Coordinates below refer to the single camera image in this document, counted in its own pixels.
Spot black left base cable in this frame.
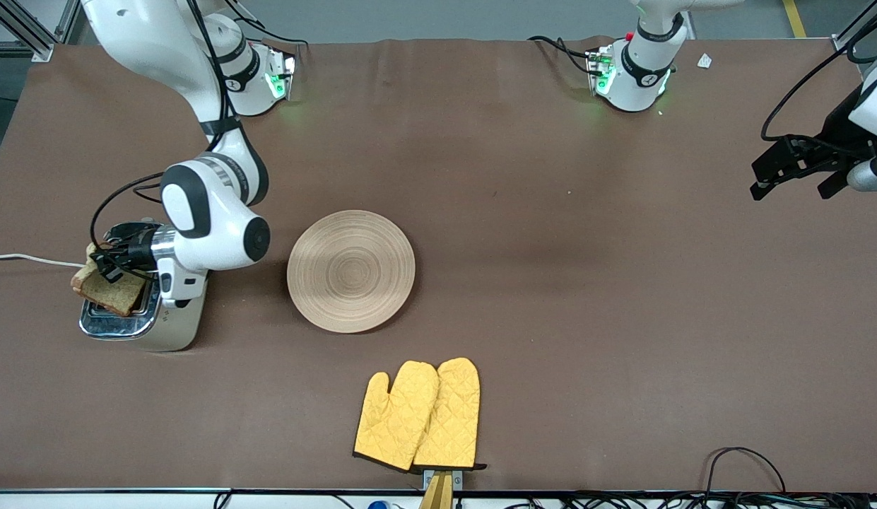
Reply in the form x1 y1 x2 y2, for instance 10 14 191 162
528 35 598 75

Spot black looped cable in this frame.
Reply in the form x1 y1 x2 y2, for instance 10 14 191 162
703 447 787 494

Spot round wooden plate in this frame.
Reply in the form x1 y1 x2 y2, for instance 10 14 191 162
287 210 416 334

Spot brown bread slice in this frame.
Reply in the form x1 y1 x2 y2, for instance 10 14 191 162
71 242 148 317

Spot white toaster power cord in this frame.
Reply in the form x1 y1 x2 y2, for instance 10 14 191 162
0 253 86 269

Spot beige chrome two-slot toaster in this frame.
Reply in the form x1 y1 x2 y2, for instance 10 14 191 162
79 223 209 353

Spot yellow quilted oven mitt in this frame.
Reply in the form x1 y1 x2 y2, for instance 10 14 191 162
353 361 440 472
412 357 487 473

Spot black base cable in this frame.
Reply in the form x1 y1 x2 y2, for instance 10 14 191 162
226 14 308 49
528 35 598 75

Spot aluminium frame profile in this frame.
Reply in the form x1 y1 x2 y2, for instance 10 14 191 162
0 0 82 63

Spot black right base cable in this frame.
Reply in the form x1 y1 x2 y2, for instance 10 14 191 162
226 14 308 49

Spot small metal bracket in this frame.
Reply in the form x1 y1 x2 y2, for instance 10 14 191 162
423 469 464 491

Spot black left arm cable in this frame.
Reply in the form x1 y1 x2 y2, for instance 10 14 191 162
761 0 877 142

